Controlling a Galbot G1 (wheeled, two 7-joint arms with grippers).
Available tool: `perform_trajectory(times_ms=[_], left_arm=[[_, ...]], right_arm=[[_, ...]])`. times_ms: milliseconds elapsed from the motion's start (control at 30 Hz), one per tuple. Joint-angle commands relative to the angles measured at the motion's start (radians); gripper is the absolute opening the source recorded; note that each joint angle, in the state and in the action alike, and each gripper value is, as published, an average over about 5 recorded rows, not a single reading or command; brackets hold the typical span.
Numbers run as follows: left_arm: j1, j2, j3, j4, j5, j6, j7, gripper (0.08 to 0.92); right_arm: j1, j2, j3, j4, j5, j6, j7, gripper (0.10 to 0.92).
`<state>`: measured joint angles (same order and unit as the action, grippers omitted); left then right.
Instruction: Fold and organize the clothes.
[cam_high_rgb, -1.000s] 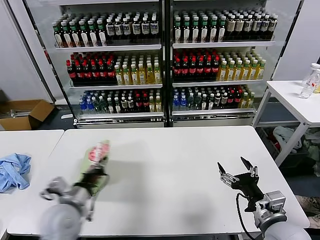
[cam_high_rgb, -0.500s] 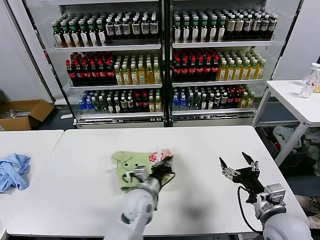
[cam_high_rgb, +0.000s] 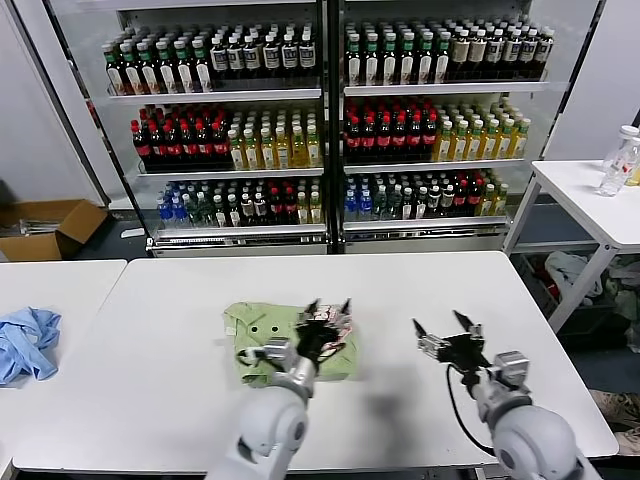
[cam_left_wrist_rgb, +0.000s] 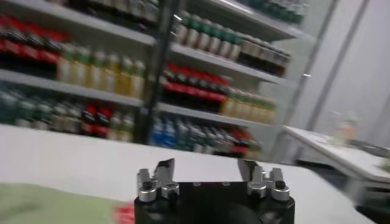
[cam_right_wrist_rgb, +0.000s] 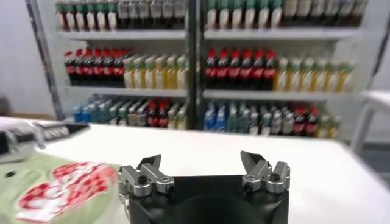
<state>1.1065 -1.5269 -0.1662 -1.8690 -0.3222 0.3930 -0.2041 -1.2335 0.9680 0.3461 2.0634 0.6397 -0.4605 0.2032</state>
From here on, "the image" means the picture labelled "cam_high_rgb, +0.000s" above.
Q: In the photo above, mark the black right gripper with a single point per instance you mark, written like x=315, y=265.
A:
x=462, y=352

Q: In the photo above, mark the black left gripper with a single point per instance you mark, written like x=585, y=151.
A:
x=312, y=340

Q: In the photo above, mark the light green t-shirt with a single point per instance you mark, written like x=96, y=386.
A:
x=265, y=315

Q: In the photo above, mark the small yellow juice bottle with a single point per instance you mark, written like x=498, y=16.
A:
x=486, y=201
x=315, y=210
x=302, y=210
x=499, y=200

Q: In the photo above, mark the small blue water bottle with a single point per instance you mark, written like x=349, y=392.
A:
x=350, y=206
x=164, y=211
x=178, y=210
x=364, y=206

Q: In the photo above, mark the small red-cap cola bottle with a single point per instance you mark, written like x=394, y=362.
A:
x=274, y=205
x=459, y=197
x=474, y=197
x=289, y=205

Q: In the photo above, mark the small green drink bottle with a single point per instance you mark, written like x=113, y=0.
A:
x=204, y=210
x=380, y=205
x=394, y=205
x=192, y=210

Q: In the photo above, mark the small dark white-cap bottle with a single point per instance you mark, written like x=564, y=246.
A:
x=245, y=207
x=406, y=205
x=420, y=203
x=232, y=210
x=259, y=206
x=218, y=210
x=446, y=200
x=433, y=200

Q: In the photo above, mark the grey white cloth pile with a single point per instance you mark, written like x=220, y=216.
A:
x=565, y=268

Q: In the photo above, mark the white-cap yellow juice bottle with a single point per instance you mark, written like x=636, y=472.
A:
x=252, y=155
x=267, y=155
x=473, y=144
x=503, y=142
x=298, y=153
x=313, y=152
x=236, y=155
x=518, y=141
x=442, y=145
x=488, y=143
x=458, y=145
x=282, y=153

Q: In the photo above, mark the pale green cloth pile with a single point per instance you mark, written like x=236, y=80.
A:
x=625, y=295

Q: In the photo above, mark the patterned cloth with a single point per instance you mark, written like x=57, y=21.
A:
x=622, y=407

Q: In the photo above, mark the white side table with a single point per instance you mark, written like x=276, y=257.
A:
x=575, y=188

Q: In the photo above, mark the small white floor object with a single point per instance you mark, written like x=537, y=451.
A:
x=131, y=232

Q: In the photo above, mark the clear bottle red label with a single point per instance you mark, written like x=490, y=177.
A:
x=612, y=172

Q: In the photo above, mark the white beverage display shelf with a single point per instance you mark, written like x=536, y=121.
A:
x=225, y=94
x=440, y=89

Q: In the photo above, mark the clear bottle yellow liquid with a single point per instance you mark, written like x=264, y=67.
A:
x=634, y=172

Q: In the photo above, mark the green-cap white-label tea bottle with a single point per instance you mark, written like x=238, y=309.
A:
x=352, y=67
x=150, y=75
x=424, y=66
x=370, y=67
x=133, y=76
x=185, y=73
x=168, y=75
x=388, y=67
x=115, y=77
x=203, y=72
x=440, y=65
x=406, y=66

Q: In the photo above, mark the white-cap navy-label dark bottle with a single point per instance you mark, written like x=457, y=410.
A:
x=288, y=57
x=252, y=58
x=218, y=60
x=235, y=58
x=306, y=57
x=270, y=58

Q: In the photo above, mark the open cardboard box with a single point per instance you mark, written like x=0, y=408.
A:
x=80, y=216

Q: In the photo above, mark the white-cap beige-label dark bottle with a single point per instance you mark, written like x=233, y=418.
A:
x=457, y=52
x=543, y=47
x=493, y=50
x=510, y=50
x=527, y=49
x=476, y=51

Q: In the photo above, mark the glass cabinet door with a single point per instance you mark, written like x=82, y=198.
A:
x=565, y=75
x=95, y=75

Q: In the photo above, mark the crumpled light blue shirt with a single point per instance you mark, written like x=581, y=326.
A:
x=25, y=344

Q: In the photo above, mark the metal rods bundle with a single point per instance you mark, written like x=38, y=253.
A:
x=35, y=226

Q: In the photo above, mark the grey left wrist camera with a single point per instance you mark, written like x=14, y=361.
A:
x=277, y=352

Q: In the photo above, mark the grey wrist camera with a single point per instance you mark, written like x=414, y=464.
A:
x=277, y=352
x=512, y=367

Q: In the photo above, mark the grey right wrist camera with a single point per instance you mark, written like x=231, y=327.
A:
x=512, y=367

